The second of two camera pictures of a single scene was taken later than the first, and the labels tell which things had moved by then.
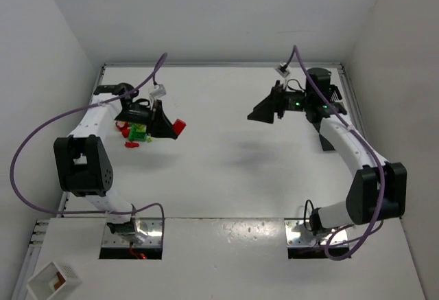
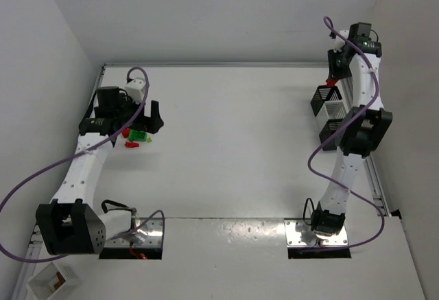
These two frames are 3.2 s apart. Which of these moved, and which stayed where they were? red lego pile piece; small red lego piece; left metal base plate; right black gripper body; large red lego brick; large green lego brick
Moved: large red lego brick; right black gripper body
Stayed: red lego pile piece; large green lego brick; left metal base plate; small red lego piece
